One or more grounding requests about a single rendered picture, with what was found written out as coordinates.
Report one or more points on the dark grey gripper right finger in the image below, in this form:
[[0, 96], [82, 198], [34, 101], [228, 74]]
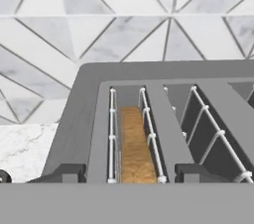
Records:
[[187, 172]]

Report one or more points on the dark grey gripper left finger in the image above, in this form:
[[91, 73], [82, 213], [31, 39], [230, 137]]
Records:
[[71, 172]]

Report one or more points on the grey toaster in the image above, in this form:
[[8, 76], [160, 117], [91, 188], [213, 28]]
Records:
[[82, 119]]

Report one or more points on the brown bread slice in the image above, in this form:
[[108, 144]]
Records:
[[135, 148]]

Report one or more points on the black toaster lever knob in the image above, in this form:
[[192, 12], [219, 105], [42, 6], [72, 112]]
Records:
[[4, 176]]

